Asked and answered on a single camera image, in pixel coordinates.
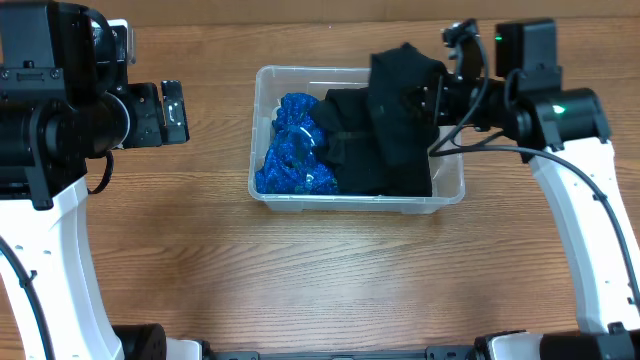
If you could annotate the small black garment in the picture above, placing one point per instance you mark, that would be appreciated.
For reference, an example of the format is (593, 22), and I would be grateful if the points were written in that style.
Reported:
(394, 101)

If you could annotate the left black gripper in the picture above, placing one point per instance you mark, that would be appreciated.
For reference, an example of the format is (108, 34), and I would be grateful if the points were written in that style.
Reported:
(173, 113)

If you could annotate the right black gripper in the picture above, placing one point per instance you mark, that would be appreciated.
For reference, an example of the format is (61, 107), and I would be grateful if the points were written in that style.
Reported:
(449, 106)

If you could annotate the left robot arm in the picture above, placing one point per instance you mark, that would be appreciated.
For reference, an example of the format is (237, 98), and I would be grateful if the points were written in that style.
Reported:
(65, 99)

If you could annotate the clear plastic storage bin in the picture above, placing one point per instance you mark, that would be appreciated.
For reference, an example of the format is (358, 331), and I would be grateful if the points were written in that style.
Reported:
(272, 83)

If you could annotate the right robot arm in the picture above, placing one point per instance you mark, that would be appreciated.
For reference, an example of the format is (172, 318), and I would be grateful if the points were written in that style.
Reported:
(515, 102)

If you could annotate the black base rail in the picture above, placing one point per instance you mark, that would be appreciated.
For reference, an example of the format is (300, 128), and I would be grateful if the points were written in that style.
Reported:
(340, 355)

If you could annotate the blue sequin garment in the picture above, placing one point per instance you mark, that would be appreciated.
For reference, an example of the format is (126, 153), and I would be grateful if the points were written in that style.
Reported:
(290, 164)

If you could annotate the large black garment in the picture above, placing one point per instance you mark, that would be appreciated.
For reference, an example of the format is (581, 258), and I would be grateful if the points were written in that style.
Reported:
(351, 149)

